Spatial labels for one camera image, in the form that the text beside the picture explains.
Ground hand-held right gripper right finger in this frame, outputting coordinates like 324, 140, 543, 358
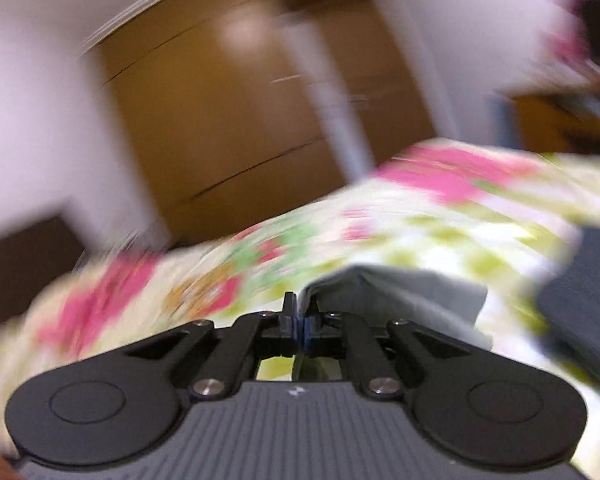
299, 311, 472, 402

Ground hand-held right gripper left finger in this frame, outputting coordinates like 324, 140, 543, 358
124, 291, 300, 402

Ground grey-green pants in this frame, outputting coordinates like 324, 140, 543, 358
300, 264, 494, 352

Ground printed checkered blanket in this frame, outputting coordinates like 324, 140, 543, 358
0, 139, 600, 480

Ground wooden wardrobe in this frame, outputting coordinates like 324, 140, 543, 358
77, 0, 361, 252

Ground wooden door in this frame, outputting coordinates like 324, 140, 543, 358
307, 5, 437, 173

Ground dark brown headboard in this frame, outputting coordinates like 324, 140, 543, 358
0, 214, 87, 332

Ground dark grey cloth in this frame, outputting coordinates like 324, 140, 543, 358
534, 227, 600, 388

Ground wooden side desk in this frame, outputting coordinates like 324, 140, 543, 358
500, 79, 600, 157

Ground red desk clutter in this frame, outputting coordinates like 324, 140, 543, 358
542, 0, 600, 86

